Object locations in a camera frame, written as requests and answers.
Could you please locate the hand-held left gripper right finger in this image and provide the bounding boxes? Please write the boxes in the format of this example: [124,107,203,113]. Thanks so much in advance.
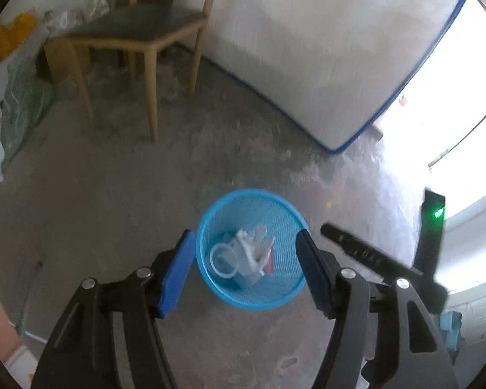
[295,229,458,389]

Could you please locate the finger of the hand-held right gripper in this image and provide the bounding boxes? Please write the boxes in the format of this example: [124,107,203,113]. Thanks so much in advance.
[321,222,424,284]

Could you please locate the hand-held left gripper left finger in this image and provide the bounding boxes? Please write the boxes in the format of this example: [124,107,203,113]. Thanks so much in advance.
[31,229,197,389]

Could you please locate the clear plastic cup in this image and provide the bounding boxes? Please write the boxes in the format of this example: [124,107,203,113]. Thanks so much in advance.
[210,243,239,279]

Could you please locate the blue mesh wastebasket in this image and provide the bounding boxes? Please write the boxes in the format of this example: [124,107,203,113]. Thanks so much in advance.
[195,188,310,312]

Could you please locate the white tissue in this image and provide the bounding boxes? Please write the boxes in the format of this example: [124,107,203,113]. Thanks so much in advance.
[236,225,277,276]

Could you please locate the light blue object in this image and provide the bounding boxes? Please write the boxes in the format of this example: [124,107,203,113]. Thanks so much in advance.
[439,311,464,351]

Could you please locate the white mattress with blue edge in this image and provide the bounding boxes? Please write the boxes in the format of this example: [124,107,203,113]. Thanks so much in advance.
[204,0,470,154]

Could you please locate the grey plastic bag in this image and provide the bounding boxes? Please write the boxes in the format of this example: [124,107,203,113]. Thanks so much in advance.
[0,57,55,159]

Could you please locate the cardboard box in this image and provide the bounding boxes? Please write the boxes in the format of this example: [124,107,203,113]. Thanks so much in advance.
[36,38,92,84]

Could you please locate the wooden chair with dark seat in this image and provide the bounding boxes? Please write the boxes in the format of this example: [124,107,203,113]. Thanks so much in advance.
[44,0,223,143]

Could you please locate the white plastic bags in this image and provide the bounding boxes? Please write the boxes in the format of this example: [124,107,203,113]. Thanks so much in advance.
[44,0,110,29]

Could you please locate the yellow plastic bag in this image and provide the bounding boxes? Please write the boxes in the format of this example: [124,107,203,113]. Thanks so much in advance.
[0,13,39,59]

